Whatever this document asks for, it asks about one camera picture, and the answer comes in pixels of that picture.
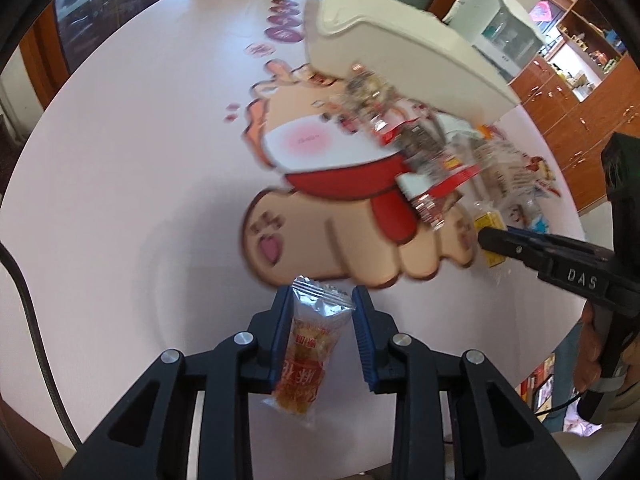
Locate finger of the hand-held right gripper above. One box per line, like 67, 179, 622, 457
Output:
507, 225, 618, 263
477, 226, 551, 272

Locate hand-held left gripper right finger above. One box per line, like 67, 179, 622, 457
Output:
351, 284, 568, 480

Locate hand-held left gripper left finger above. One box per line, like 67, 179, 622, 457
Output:
62, 285, 296, 480

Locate yellow cake packet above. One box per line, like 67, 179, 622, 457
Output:
472, 210, 508, 268

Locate small orange twist packet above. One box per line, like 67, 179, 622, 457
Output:
261, 275, 352, 428

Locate white red fruit-print packet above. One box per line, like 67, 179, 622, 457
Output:
525, 155, 561, 196

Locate large clear printed packet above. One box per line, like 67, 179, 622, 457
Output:
450, 130, 531, 211

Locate red snack packet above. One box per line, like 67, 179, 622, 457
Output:
395, 165, 481, 201

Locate clear nut bar packet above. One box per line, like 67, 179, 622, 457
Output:
330, 62, 401, 126
395, 125, 451, 186

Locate white plastic bin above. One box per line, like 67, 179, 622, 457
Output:
302, 0, 521, 128

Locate person's right hand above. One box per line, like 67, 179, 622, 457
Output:
574, 304, 608, 392

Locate colourful printed cartons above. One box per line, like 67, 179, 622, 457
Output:
517, 355, 556, 413

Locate wooden cabinet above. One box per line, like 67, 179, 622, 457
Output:
510, 42, 640, 216

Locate wooden display shelf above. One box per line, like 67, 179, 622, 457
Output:
545, 0, 628, 103

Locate white countertop appliance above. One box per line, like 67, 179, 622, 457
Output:
442, 0, 546, 81

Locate pink door ornament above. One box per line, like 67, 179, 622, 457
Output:
530, 0, 558, 23

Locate black cable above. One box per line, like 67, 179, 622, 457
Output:
0, 242, 83, 453

